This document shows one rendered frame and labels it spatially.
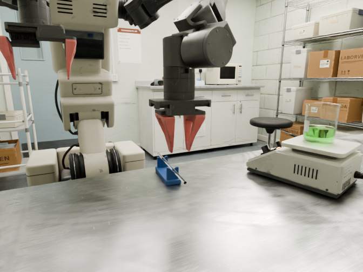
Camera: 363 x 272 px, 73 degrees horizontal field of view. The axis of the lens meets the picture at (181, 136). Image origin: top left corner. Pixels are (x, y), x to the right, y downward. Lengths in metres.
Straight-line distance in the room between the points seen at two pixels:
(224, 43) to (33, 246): 0.39
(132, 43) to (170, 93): 3.02
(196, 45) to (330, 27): 2.76
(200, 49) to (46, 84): 2.98
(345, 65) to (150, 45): 2.27
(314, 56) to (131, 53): 2.17
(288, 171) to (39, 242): 0.46
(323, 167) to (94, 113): 0.92
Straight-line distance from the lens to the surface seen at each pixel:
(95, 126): 1.16
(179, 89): 0.42
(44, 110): 3.31
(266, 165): 0.58
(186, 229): 0.39
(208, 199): 0.47
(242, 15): 4.34
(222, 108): 3.35
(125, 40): 3.42
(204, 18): 0.47
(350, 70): 2.96
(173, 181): 0.52
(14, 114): 2.39
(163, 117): 0.42
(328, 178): 0.53
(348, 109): 2.88
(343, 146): 0.58
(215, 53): 0.38
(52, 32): 0.58
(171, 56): 0.43
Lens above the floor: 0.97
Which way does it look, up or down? 13 degrees down
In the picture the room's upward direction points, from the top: straight up
